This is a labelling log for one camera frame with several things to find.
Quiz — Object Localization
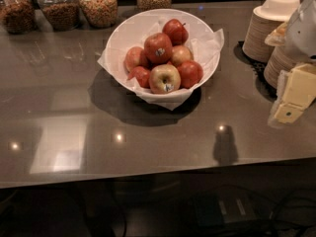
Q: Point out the pale red apple left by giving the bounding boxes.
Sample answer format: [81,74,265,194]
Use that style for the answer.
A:
[123,46,149,72]

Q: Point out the red apple right front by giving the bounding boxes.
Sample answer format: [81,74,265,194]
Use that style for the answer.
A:
[178,60,203,89]

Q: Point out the dark box under table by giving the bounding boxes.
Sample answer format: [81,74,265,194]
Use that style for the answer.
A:
[192,192,259,230]

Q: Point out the yellow-red front apple with sticker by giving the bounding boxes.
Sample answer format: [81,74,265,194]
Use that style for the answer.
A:
[149,64,181,94]

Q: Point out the glass jar colourful cereal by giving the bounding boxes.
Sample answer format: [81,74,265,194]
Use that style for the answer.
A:
[79,0,118,29]

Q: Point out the small red apple front left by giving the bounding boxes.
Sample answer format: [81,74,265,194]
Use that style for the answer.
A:
[127,66,150,88]

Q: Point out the glass jar far left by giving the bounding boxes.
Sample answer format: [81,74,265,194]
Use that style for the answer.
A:
[0,0,36,34]

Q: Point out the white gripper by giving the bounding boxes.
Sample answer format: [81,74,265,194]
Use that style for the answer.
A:
[265,0,316,123]

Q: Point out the red apple with sticker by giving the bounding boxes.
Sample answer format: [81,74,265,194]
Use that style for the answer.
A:
[144,33,173,64]

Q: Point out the glass jar dark cereal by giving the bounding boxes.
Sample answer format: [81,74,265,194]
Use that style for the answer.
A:
[37,0,80,31]

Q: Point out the back stack paper bowls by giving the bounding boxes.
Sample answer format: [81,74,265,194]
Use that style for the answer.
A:
[242,0,300,63]

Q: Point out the black tray under bowls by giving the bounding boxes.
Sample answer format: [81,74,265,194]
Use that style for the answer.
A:
[233,40,277,102]

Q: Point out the yellow-red apple middle right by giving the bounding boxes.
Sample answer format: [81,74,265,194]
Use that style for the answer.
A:
[170,45,194,67]

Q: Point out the red apple at back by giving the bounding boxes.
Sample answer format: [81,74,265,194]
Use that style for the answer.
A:
[162,19,189,45]

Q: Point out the white bowl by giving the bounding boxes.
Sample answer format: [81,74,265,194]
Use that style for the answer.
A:
[105,8,221,96]

